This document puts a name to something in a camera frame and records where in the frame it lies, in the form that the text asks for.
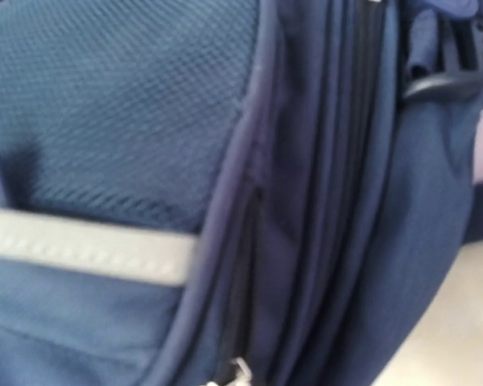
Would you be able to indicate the navy blue backpack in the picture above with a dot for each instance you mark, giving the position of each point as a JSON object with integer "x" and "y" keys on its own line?
{"x": 230, "y": 192}

